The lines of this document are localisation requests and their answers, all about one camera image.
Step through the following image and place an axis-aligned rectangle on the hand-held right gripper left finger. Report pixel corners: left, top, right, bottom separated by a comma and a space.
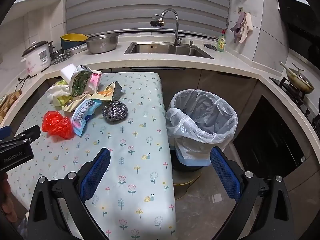
26, 147, 112, 240

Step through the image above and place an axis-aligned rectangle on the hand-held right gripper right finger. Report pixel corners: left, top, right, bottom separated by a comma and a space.
209, 146, 295, 240

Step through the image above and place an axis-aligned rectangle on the red plastic bag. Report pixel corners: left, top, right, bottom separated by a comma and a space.
41, 110, 75, 140

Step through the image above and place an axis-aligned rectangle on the black trash bin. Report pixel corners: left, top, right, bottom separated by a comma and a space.
172, 150, 208, 178

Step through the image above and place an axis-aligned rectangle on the yellow green wrapper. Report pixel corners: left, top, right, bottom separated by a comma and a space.
53, 79, 73, 107

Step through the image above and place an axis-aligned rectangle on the white plastic bag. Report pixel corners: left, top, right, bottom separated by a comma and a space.
47, 84, 72, 100

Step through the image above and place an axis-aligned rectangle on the blue wet wipes packet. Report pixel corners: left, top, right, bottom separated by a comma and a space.
71, 99, 102, 137

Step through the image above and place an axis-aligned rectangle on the translucent trash bag liner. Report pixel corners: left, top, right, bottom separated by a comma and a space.
165, 89, 238, 167

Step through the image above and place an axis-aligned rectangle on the steel wool scrubber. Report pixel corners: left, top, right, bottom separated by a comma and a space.
101, 101, 128, 123

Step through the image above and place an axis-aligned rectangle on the green snack packet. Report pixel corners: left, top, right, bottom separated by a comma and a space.
69, 65, 92, 97

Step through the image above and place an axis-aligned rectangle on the white sponge block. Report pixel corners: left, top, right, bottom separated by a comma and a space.
60, 64, 78, 80

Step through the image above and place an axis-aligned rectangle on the cream wrapper orange print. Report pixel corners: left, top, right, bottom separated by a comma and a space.
85, 81, 124, 103

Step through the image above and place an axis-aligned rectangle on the pink packet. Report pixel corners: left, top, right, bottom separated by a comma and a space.
87, 70, 102, 92

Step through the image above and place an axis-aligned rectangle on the person's left hand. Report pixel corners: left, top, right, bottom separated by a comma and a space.
0, 172, 17, 220

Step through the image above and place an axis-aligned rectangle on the wooden cutting board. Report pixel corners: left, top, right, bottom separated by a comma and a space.
0, 90, 22, 124

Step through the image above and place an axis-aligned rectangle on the round low stool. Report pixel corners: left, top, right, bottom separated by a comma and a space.
172, 172, 202, 200

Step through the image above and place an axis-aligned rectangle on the black built-in appliance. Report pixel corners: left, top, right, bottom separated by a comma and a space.
232, 96, 313, 178

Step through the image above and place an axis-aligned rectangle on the floral tablecloth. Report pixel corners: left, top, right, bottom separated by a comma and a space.
5, 72, 177, 240

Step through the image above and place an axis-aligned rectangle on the white rice cooker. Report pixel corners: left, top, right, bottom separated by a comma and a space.
20, 41, 52, 77

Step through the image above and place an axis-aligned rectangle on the round metal steamer rack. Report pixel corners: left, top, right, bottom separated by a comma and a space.
50, 49, 73, 65

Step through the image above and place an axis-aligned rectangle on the metal tray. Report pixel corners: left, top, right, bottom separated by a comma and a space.
64, 44, 88, 55

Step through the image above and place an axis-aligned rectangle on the yellow and blue bowl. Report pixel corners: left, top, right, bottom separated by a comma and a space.
60, 33, 89, 50

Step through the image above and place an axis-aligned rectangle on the black gas stove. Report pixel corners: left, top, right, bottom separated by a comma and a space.
269, 76, 320, 130

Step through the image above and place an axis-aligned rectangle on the steel colander bowl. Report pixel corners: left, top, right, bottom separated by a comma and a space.
84, 33, 121, 54

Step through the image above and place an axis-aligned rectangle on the frying pan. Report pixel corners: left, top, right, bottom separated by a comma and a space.
279, 62, 315, 94

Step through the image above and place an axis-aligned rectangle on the green dish soap bottle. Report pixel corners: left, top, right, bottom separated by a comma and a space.
217, 30, 227, 53

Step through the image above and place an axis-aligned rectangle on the stainless steel sink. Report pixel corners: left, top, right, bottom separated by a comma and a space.
124, 42, 215, 60

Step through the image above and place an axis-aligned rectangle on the cream hanging cloth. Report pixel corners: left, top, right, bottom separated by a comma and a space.
239, 12, 253, 43

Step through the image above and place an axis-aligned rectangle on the purple hanging cloth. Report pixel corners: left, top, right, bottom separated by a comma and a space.
230, 12, 246, 43

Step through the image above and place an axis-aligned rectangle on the chrome faucet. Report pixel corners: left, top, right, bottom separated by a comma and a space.
150, 8, 187, 47

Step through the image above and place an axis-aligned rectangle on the black range hood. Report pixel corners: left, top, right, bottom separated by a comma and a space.
277, 0, 320, 63

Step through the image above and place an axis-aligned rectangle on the grey window blind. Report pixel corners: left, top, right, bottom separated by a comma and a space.
64, 0, 232, 35

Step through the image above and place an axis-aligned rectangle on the black power cable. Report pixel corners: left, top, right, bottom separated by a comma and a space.
15, 74, 32, 92

